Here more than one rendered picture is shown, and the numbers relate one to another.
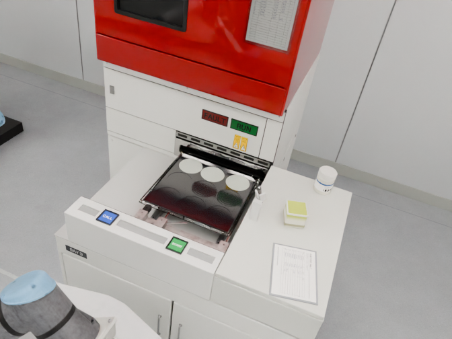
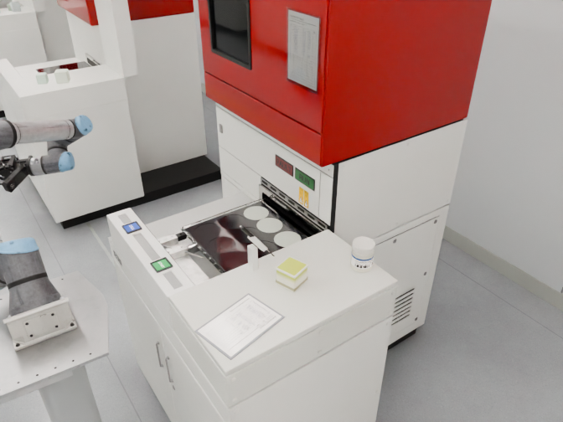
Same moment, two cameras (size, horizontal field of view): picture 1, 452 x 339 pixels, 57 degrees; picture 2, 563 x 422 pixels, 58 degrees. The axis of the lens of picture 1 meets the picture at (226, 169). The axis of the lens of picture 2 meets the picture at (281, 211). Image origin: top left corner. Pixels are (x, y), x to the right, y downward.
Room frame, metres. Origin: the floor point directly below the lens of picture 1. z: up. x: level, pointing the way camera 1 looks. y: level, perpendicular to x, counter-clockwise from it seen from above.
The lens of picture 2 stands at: (0.14, -1.00, 2.01)
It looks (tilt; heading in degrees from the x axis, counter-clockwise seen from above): 33 degrees down; 39
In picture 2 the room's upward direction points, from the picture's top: straight up
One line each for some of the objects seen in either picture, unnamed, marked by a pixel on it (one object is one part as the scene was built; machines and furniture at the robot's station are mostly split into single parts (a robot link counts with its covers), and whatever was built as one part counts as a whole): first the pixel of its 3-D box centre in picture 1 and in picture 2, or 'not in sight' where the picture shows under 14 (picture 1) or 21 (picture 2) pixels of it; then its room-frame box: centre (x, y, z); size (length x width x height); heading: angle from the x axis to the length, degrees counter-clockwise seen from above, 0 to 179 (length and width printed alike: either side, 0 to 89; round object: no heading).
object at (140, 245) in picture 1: (142, 246); (149, 262); (0.92, 0.24, 0.89); 0.55 x 0.09 x 0.14; 74
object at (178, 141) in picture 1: (219, 161); (290, 216); (1.45, 0.03, 0.89); 0.44 x 0.02 x 0.10; 74
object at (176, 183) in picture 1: (203, 189); (247, 235); (1.25, 0.08, 0.90); 0.34 x 0.34 x 0.01; 74
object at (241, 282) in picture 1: (288, 241); (286, 306); (1.05, -0.27, 0.89); 0.62 x 0.35 x 0.14; 164
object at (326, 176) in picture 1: (325, 180); (362, 254); (1.29, -0.39, 1.01); 0.07 x 0.07 x 0.10
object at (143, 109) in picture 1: (186, 124); (268, 170); (1.52, 0.20, 1.02); 0.82 x 0.03 x 0.40; 74
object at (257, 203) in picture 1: (258, 202); (256, 249); (1.08, -0.13, 1.03); 0.06 x 0.04 x 0.13; 164
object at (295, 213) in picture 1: (294, 214); (291, 274); (1.08, -0.27, 1.00); 0.07 x 0.07 x 0.07; 3
